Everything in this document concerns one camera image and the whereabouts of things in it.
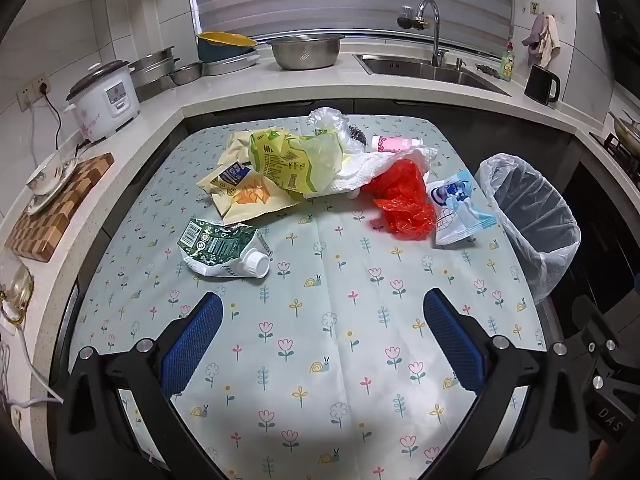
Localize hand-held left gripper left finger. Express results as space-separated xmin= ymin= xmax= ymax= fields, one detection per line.
xmin=52 ymin=291 xmax=226 ymax=480

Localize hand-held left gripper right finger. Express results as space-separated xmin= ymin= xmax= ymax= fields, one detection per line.
xmin=422 ymin=287 xmax=596 ymax=480

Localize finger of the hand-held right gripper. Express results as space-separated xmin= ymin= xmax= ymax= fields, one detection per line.
xmin=570 ymin=294 xmax=628 ymax=361

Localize green milk carton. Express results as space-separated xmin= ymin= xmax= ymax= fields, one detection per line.
xmin=177 ymin=218 xmax=273 ymax=279

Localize trash bin with clear liner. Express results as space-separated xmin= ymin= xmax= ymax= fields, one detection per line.
xmin=474 ymin=152 xmax=583 ymax=306

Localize blue and white wrapper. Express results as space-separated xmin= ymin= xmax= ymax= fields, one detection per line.
xmin=426 ymin=170 xmax=497 ymax=247

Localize red plastic bag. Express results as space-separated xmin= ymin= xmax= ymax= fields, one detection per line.
xmin=361 ymin=159 xmax=437 ymax=241

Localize beige packet with orange print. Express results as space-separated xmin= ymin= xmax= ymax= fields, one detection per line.
xmin=212 ymin=175 xmax=303 ymax=226

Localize beige packet with blue label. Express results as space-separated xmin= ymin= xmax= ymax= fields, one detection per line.
xmin=196 ymin=160 xmax=261 ymax=211

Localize yellow-green plastic bag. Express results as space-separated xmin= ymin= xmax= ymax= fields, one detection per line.
xmin=249 ymin=127 xmax=361 ymax=198

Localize pink and white bottle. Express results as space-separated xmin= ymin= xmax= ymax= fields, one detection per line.
xmin=371 ymin=135 xmax=423 ymax=154

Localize dark wrapper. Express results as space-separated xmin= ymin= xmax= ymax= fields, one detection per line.
xmin=348 ymin=126 xmax=372 ymax=155

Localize clear plastic bag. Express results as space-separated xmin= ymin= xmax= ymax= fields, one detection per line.
xmin=306 ymin=106 xmax=351 ymax=141

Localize floral tablecloth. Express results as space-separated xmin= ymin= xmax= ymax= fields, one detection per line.
xmin=70 ymin=114 xmax=551 ymax=480

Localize black gas stove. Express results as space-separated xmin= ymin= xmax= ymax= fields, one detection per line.
xmin=590 ymin=132 xmax=640 ymax=187

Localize checkered wooden cutting board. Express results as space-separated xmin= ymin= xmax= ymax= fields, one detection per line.
xmin=5 ymin=152 xmax=115 ymax=263

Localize white paper towel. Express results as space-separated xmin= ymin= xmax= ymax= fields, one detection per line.
xmin=325 ymin=145 xmax=440 ymax=197

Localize steel wok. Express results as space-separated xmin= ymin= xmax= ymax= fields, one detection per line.
xmin=607 ymin=110 xmax=640 ymax=157

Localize plain beige snack packet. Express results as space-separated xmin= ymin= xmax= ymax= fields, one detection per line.
xmin=218 ymin=131 xmax=256 ymax=166

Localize white bowl on plate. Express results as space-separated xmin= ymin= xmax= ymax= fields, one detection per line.
xmin=25 ymin=157 xmax=81 ymax=216

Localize floral ceramic bowl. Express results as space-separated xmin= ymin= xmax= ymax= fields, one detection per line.
xmin=25 ymin=152 xmax=69 ymax=196

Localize black kettle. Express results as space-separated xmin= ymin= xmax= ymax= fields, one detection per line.
xmin=524 ymin=64 xmax=561 ymax=107

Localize white rice cooker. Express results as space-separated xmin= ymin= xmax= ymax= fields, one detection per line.
xmin=65 ymin=60 xmax=141 ymax=143

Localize small steel bowl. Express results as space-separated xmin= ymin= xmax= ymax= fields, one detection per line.
xmin=167 ymin=61 xmax=205 ymax=86

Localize steel sink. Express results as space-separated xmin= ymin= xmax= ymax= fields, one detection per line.
xmin=352 ymin=52 xmax=512 ymax=97

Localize green dish soap bottle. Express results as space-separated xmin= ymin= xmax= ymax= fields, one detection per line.
xmin=500 ymin=42 xmax=516 ymax=84

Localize stacked steel pots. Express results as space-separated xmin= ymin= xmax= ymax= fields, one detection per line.
xmin=129 ymin=47 xmax=181 ymax=103

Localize cream hanging cloth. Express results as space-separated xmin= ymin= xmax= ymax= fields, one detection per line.
xmin=537 ymin=16 xmax=562 ymax=68

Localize black range hood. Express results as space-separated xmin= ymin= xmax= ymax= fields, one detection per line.
xmin=595 ymin=0 xmax=640 ymax=88

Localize purple hanging cloth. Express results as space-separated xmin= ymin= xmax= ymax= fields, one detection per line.
xmin=521 ymin=14 xmax=547 ymax=52

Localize yellow and blue basin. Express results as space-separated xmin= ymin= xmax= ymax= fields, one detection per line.
xmin=196 ymin=31 xmax=258 ymax=63

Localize steel colander bowl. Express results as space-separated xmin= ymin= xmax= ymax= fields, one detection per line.
xmin=266 ymin=34 xmax=346 ymax=71

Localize chrome faucet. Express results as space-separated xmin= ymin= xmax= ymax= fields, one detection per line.
xmin=416 ymin=0 xmax=451 ymax=68

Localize white cable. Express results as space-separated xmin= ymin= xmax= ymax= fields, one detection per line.
xmin=0 ymin=317 xmax=64 ymax=411

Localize glass cup with gold handle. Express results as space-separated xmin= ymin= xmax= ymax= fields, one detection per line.
xmin=0 ymin=260 xmax=35 ymax=328

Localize black power cord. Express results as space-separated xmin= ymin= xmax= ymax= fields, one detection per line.
xmin=40 ymin=85 xmax=90 ymax=157

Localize white wall socket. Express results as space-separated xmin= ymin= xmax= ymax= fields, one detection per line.
xmin=16 ymin=76 xmax=51 ymax=110

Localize black wall tap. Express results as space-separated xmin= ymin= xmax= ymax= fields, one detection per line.
xmin=396 ymin=5 xmax=431 ymax=31

